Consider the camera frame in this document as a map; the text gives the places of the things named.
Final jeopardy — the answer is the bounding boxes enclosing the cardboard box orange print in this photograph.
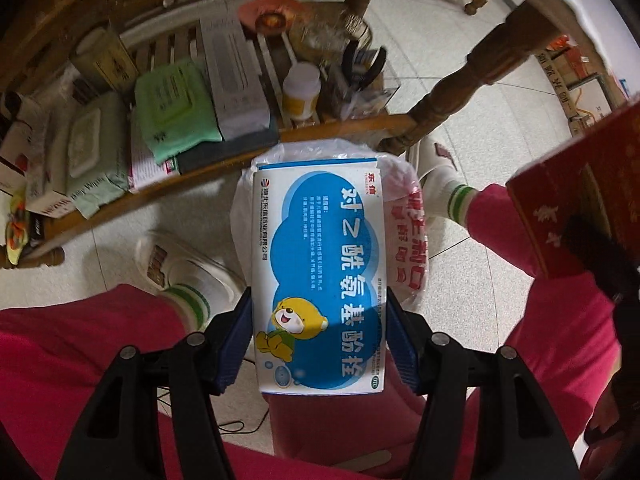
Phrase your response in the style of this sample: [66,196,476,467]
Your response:
[534,35,608,81]
[567,74,632,136]

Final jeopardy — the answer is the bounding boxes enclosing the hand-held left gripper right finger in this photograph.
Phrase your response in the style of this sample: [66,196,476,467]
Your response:
[385,291,583,480]

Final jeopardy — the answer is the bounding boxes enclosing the white plastic bag red print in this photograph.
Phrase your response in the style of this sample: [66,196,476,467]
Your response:
[230,137,433,321]

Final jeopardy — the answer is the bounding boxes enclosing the beige printed box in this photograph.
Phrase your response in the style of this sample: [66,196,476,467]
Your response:
[70,25,141,95]

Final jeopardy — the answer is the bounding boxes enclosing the small white red box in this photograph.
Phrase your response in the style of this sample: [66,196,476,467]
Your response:
[25,180,71,219]

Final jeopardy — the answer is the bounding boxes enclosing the dark grey notebook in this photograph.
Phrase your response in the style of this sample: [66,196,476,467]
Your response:
[177,125,281,173]

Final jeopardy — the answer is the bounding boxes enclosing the orange pink dish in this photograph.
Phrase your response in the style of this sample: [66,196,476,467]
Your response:
[237,0,306,36]

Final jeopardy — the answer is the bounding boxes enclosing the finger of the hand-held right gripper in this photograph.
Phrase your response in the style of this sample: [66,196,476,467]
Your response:
[562,212,640,302]

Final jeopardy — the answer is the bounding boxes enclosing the thin black cable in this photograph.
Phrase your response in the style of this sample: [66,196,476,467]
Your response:
[155,395,266,433]

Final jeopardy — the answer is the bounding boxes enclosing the person in red trousers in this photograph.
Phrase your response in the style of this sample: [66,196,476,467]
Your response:
[0,182,621,480]

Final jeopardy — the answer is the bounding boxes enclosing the blue white medicine box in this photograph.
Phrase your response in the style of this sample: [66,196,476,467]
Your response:
[252,157,388,395]

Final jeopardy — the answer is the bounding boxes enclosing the clear plastic container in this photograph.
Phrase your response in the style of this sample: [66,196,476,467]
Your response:
[320,67,401,121]

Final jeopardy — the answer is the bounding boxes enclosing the white carton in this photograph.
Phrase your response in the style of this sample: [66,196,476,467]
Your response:
[0,91,56,196]

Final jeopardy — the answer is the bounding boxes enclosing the white pink leaflet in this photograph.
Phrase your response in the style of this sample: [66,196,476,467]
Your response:
[129,125,181,193]

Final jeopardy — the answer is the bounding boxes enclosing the grey-green wet wipes pack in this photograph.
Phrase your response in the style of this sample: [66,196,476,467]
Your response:
[52,92,132,218]

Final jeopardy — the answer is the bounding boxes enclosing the green soft packet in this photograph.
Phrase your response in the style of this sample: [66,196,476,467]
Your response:
[134,59,223,166]

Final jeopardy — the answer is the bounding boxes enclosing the white sock green stripes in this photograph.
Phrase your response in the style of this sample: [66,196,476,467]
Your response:
[425,165,481,233]
[160,282,221,333]

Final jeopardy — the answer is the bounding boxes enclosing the red cardboard box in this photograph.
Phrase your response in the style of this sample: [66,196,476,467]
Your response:
[505,107,640,281]

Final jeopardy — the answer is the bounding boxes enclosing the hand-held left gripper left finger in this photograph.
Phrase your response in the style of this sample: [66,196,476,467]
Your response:
[55,290,253,480]

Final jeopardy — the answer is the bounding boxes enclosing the long white box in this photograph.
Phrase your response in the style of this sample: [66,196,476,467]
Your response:
[200,17,271,142]

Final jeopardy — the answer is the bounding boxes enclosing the black scissors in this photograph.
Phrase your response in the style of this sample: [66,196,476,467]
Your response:
[341,40,387,92]

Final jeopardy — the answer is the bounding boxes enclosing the yellow orange toy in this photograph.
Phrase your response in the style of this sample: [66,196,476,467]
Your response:
[0,195,31,268]

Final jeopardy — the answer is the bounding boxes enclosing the white bottle yellow label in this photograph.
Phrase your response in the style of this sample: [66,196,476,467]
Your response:
[281,62,322,122]

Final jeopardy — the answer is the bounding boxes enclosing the clear glass bowl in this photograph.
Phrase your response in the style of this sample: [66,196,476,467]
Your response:
[290,2,373,61]

